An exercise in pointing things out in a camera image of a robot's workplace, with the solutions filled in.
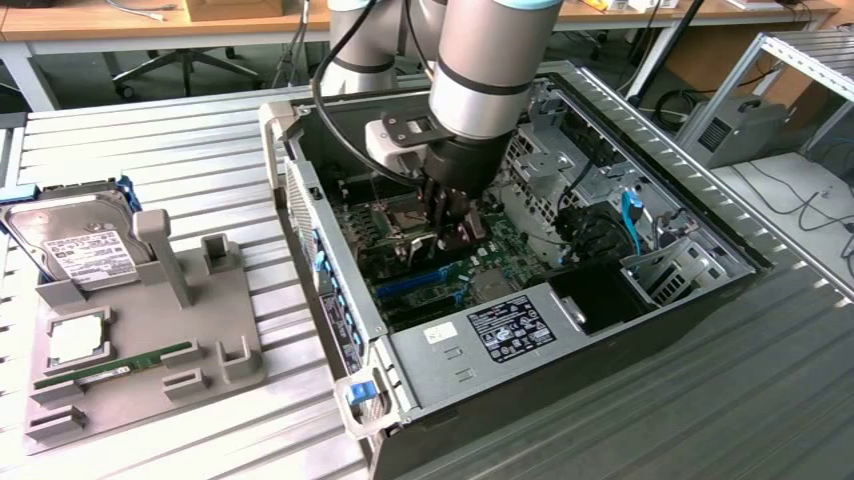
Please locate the CPU socket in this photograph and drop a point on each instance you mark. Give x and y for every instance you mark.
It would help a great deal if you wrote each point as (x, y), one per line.
(403, 220)

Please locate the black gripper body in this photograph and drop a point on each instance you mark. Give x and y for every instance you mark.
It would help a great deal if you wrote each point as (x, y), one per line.
(467, 165)

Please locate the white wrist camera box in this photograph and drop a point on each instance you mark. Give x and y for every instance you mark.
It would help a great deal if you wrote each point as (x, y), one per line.
(387, 150)

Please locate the grey power supply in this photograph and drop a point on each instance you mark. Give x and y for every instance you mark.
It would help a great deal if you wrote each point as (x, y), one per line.
(434, 360)

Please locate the black stand pole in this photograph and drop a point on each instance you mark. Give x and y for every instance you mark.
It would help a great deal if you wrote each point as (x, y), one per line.
(671, 40)

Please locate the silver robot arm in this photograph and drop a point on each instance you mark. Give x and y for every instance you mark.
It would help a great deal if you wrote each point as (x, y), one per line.
(487, 75)

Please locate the green Dell motherboard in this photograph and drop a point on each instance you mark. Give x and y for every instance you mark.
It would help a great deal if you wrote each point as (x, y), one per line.
(507, 250)

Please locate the dark office chair base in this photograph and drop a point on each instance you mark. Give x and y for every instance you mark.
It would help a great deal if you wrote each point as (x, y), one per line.
(594, 40)

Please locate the silver chipset heatsink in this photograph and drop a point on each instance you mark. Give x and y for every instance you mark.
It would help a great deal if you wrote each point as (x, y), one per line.
(496, 287)

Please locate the silver disk bay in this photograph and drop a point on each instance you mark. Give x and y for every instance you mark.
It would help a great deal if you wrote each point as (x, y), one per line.
(667, 280)

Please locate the silver CPU chip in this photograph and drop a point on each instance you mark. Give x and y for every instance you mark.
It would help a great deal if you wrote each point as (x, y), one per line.
(76, 340)

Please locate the open black PC case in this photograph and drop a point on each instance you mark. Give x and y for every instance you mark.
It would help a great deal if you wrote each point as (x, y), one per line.
(601, 375)

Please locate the brown cardboard box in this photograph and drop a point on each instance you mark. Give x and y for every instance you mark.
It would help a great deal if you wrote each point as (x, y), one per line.
(234, 10)

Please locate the green RAM stick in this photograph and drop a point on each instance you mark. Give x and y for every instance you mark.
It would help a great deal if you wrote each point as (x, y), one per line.
(127, 364)

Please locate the aluminium profile frame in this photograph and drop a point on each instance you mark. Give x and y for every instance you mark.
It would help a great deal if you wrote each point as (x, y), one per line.
(801, 55)

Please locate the hard disk with blue carrier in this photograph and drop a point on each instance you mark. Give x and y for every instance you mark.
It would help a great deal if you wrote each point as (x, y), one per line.
(73, 240)

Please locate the grey parts rack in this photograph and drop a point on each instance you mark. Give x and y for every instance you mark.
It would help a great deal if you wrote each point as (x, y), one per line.
(167, 325)

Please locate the black office chair base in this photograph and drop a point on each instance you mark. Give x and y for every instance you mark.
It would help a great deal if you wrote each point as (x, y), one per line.
(190, 65)

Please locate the grey controller box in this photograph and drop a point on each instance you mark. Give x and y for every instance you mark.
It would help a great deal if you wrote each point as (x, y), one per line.
(747, 135)

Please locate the blue case latch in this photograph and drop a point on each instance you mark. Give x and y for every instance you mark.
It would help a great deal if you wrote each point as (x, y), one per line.
(360, 392)

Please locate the blue expansion slot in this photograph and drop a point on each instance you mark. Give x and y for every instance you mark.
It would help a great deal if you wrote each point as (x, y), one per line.
(410, 283)

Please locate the long wooden desk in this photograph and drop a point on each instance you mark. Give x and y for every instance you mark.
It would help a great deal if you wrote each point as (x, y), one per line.
(80, 25)

